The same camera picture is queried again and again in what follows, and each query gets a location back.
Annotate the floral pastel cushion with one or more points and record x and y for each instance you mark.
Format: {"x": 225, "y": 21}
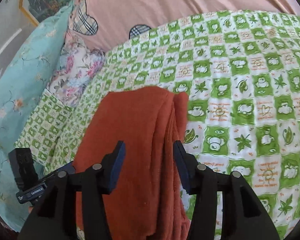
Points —
{"x": 76, "y": 67}

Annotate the green white patterned pillow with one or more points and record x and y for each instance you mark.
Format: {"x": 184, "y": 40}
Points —
{"x": 43, "y": 129}

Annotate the pink quilt with plaid hearts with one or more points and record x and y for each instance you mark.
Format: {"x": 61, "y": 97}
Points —
{"x": 103, "y": 24}

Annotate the rust orange knit sweater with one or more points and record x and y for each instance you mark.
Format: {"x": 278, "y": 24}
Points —
{"x": 146, "y": 202}

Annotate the green white patterned bed sheet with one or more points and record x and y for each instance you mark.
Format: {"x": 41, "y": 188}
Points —
{"x": 241, "y": 70}

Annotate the teal floral pillow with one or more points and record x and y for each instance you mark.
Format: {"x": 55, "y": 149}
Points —
{"x": 21, "y": 87}

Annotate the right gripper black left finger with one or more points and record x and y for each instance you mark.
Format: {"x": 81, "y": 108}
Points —
{"x": 54, "y": 216}

